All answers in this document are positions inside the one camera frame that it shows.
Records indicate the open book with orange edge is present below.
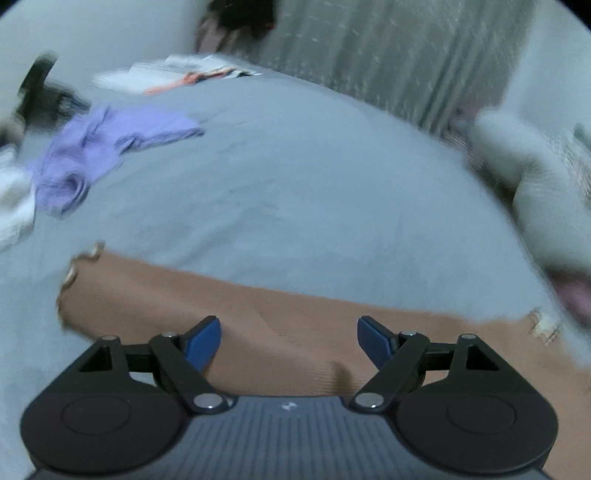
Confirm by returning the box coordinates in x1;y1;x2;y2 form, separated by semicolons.
92;64;204;96

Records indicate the purple garment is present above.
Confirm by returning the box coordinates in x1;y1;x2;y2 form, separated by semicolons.
30;105;205;220

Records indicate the pink hanging garment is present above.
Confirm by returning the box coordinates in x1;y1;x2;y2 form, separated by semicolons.
194;18;232;54

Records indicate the open white book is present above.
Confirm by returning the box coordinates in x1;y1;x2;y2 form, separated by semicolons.
164;54;264;79

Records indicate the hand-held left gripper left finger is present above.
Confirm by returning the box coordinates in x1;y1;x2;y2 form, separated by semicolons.
79;316;230;415

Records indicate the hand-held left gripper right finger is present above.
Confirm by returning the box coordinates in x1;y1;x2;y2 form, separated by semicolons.
349;316;502;413

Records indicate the white cloth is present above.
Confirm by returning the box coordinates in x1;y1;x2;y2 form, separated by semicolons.
0;148;37;252

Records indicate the grey bed blanket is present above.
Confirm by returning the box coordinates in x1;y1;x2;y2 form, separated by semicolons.
0;69;591;480

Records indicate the grey folded duvet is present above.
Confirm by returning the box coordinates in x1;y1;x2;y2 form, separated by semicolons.
471;108;591;278

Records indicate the dark hanging jacket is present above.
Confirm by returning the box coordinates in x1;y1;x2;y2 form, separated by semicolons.
208;0;278;35

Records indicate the grey star-print curtain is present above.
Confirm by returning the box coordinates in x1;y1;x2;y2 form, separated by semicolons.
249;0;529;134

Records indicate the brown ribbed sweater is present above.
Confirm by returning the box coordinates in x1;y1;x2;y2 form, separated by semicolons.
56;242;591;480

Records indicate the pink blanket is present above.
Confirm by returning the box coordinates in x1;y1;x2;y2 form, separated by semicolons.
549;272;591;324

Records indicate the dark blurred object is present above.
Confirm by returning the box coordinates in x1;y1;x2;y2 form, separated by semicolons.
0;51;90;144

